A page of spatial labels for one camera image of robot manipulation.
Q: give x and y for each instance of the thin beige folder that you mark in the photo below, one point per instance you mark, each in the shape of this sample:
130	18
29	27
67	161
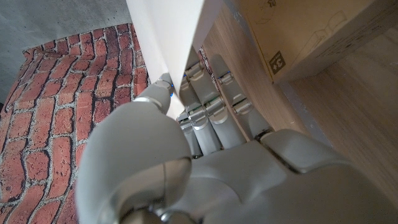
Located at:
168	37

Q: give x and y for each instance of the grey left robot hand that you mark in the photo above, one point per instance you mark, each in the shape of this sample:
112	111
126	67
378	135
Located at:
248	186

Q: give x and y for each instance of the cardboard packing box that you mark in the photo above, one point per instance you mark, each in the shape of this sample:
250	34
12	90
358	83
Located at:
304	28

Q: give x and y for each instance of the red brick print backdrop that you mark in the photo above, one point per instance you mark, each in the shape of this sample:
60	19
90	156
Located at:
56	109

